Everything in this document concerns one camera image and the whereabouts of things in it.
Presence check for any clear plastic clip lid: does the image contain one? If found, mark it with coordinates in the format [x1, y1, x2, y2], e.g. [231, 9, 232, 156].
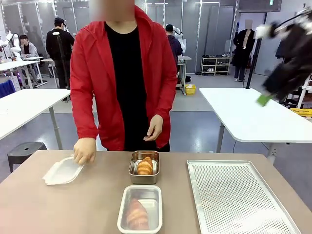
[42, 156, 85, 186]
[117, 184, 163, 234]

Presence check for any perforated metal baking tray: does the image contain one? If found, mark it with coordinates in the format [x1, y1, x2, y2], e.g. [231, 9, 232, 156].
[187, 159, 302, 234]

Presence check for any grey background workbench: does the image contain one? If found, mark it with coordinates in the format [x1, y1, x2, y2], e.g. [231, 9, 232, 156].
[176, 55, 193, 95]

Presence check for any seated person in grey jacket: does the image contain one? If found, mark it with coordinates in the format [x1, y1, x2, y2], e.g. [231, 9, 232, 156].
[19, 34, 40, 59]

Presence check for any large white table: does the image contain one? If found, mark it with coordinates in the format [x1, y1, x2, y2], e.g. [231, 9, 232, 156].
[0, 88, 72, 150]

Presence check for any person in black with cap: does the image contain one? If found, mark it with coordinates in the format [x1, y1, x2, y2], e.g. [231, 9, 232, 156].
[45, 17, 76, 90]

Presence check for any yellow crate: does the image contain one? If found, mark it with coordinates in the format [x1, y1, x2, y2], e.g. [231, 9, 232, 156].
[289, 108, 312, 119]

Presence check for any blue chair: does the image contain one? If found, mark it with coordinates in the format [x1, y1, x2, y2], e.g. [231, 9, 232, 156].
[0, 79, 17, 98]

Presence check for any white table with grey leg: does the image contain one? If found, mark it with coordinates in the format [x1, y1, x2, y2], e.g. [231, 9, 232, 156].
[199, 87, 312, 163]

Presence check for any person in navy with cap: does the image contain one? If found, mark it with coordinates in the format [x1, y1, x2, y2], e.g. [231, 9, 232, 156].
[165, 23, 183, 73]

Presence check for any stainless steel rectangular container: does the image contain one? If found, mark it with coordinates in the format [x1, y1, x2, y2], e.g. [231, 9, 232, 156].
[117, 185, 163, 234]
[128, 150, 160, 185]

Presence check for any person in dark coat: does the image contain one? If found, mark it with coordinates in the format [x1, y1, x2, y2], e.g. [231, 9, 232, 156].
[233, 19, 256, 82]

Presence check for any person in red jacket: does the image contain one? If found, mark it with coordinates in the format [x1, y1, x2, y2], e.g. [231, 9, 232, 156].
[70, 6, 178, 152]

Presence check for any white background desk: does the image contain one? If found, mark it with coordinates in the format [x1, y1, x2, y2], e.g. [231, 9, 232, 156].
[0, 56, 48, 89]

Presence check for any golden croissant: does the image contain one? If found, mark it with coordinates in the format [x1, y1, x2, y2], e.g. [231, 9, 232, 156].
[137, 156, 154, 176]
[125, 197, 150, 230]

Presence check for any wooden shoe rack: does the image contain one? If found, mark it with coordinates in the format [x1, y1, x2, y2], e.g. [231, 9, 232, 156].
[200, 55, 232, 76]

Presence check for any person's left hand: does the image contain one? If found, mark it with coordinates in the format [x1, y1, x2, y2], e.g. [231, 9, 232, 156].
[143, 114, 164, 142]

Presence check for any black plastic stool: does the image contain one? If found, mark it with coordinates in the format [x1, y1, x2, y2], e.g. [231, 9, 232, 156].
[7, 142, 48, 173]

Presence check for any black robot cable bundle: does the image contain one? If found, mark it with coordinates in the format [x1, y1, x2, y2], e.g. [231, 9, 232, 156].
[274, 13, 304, 34]

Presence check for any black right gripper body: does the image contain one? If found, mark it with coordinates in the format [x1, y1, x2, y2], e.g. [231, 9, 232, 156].
[262, 22, 312, 97]

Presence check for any person's right forearm red sleeve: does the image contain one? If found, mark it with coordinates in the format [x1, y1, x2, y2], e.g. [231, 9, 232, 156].
[72, 97, 99, 140]

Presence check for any person's left forearm red sleeve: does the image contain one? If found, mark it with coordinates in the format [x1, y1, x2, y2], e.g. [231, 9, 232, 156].
[155, 80, 178, 119]

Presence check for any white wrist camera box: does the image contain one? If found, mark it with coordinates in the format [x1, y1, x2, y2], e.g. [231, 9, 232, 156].
[254, 24, 272, 39]

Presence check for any black standing pole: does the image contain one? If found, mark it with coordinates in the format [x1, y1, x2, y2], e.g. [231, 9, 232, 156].
[245, 36, 262, 90]

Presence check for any person's right hand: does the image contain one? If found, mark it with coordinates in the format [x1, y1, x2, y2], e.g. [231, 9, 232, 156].
[73, 137, 96, 165]

